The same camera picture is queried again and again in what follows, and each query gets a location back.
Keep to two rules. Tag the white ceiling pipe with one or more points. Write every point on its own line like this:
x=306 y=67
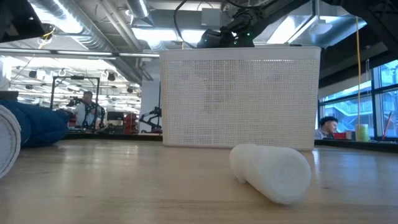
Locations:
x=77 y=53

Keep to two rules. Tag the red cart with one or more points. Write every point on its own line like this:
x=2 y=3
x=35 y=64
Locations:
x=131 y=123

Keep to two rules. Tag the black ceiling camera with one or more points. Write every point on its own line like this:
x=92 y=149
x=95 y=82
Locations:
x=49 y=31

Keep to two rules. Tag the silver ventilation duct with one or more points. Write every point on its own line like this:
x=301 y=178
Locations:
x=93 y=31

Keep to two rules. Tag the black background robot arm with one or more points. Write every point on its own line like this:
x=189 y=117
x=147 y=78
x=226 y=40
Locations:
x=152 y=119

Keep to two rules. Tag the black background frame stand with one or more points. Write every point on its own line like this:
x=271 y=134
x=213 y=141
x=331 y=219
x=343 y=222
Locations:
x=98 y=87

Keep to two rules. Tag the person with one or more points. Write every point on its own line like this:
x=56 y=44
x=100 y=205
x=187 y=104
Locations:
x=84 y=112
x=326 y=127

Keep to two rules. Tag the red box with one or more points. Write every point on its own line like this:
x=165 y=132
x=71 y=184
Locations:
x=339 y=135

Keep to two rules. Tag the white mesh plastic basket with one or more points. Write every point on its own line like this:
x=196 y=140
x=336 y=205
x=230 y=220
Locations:
x=242 y=99

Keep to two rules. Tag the white gauze roll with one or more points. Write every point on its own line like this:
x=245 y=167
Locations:
x=273 y=174

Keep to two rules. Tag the white round object edge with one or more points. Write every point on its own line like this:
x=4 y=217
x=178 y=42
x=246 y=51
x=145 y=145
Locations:
x=7 y=143

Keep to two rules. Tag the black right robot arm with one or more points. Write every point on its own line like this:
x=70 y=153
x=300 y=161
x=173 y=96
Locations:
x=236 y=28

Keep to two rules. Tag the blue fabric wrap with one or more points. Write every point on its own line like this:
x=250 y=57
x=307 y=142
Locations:
x=40 y=124

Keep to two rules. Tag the green spool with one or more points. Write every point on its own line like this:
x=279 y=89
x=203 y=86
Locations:
x=362 y=133

